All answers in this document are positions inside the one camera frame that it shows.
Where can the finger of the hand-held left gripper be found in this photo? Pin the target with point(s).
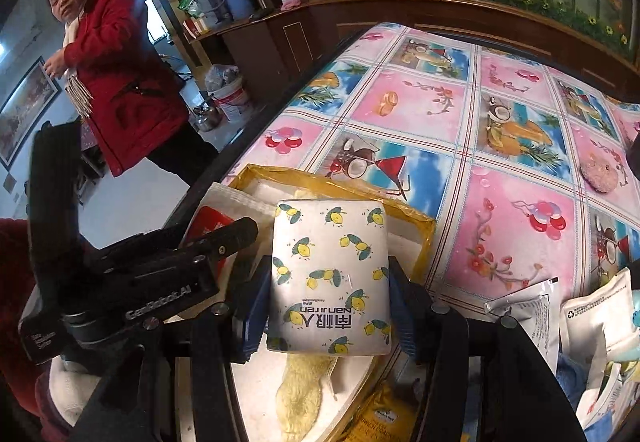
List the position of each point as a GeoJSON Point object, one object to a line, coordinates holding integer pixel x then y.
{"type": "Point", "coordinates": [225, 242]}

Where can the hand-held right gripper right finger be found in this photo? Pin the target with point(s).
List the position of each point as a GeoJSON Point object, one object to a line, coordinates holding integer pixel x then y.
{"type": "Point", "coordinates": [402, 312]}

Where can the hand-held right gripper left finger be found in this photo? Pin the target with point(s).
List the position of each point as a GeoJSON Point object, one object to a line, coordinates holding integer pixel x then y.
{"type": "Point", "coordinates": [252, 307]}

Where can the white packet with red label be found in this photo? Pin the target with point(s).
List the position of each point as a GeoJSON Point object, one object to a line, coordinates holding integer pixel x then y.
{"type": "Point", "coordinates": [210, 219]}

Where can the lemon print tissue pack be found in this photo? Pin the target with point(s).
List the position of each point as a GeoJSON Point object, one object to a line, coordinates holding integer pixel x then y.
{"type": "Point", "coordinates": [330, 272]}

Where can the yellow cardboard box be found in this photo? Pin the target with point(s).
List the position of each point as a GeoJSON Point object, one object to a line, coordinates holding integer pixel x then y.
{"type": "Point", "coordinates": [350, 189]}

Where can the black rimmed table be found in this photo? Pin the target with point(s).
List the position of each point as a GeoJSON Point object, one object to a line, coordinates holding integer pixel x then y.
{"type": "Point", "coordinates": [225, 146]}

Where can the person's dark red clothing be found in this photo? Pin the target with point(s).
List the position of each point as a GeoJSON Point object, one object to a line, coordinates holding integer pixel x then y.
{"type": "Point", "coordinates": [15, 272]}

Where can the flat yellow loofah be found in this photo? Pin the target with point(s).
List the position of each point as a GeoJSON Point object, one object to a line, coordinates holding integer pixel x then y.
{"type": "Point", "coordinates": [300, 392]}

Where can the metal kettle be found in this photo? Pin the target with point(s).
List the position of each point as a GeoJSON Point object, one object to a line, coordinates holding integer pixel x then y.
{"type": "Point", "coordinates": [206, 117]}

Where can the white printed sachet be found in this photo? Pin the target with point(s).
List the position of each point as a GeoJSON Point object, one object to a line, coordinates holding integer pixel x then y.
{"type": "Point", "coordinates": [530, 317]}

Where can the white bucket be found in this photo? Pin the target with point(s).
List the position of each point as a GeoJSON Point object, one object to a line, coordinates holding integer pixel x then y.
{"type": "Point", "coordinates": [231, 96]}

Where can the blue towel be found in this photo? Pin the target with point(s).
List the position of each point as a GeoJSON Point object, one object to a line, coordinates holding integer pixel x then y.
{"type": "Point", "coordinates": [570, 379]}

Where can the framed picture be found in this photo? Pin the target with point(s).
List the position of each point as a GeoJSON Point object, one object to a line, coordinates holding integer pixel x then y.
{"type": "Point", "coordinates": [25, 114]}

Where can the white packet with recycling mark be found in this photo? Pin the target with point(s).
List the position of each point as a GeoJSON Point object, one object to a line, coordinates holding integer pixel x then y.
{"type": "Point", "coordinates": [595, 317]}

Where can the printed tablecloth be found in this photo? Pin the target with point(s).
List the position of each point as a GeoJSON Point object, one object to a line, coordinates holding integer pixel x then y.
{"type": "Point", "coordinates": [415, 111]}

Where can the dark wooden cabinet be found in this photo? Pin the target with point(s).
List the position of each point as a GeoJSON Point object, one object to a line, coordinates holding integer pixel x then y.
{"type": "Point", "coordinates": [280, 41]}

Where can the large clear water bottle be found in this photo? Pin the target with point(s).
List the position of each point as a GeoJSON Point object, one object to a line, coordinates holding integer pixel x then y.
{"type": "Point", "coordinates": [212, 4]}

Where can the pink round pad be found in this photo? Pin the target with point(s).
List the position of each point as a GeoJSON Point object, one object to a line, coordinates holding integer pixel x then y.
{"type": "Point", "coordinates": [597, 174]}

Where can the green packet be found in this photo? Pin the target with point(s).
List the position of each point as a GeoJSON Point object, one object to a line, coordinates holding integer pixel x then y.
{"type": "Point", "coordinates": [189, 5]}

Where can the pink cloth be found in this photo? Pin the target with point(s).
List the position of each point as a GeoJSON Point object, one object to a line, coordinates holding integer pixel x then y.
{"type": "Point", "coordinates": [290, 4]}

